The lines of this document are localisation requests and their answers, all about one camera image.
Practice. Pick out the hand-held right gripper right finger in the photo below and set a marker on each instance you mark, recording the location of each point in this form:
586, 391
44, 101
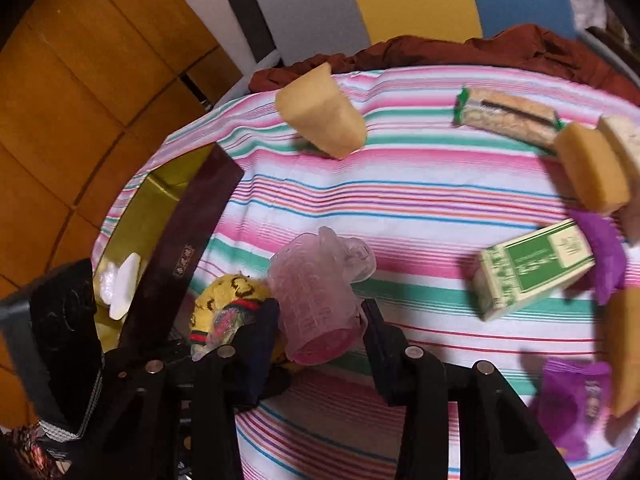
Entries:
381, 360

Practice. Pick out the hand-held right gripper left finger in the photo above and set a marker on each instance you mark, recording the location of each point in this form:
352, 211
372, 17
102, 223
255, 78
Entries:
256, 355

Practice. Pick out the pink translucent measuring cup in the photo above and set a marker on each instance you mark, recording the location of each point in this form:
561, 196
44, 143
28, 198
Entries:
315, 300

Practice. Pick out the white hair clip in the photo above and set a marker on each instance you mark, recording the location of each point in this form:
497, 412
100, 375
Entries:
120, 285

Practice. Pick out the dark brown gold-lined box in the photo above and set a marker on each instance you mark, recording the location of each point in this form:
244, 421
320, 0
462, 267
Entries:
185, 240

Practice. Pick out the gold tin box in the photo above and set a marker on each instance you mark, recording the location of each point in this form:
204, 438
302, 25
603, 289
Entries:
145, 210

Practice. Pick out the green and white box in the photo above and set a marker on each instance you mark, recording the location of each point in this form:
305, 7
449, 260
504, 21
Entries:
535, 270

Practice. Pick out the yellow sponge block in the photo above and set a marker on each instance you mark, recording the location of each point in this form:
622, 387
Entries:
590, 170
320, 110
627, 350

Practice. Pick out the dark patterned cloth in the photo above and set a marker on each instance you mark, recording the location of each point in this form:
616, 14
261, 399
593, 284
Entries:
30, 455

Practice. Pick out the striped tablecloth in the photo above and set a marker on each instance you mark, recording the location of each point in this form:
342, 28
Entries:
425, 200

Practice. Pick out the dark furniture leg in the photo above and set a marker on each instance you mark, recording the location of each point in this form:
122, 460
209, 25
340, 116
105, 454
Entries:
195, 91

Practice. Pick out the dark red cloth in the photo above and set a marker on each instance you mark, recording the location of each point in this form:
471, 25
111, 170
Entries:
450, 52

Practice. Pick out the pale speckled sponge block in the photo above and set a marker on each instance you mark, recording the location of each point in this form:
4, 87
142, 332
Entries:
625, 140

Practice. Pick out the black foam mat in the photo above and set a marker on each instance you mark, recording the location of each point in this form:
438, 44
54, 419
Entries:
245, 10

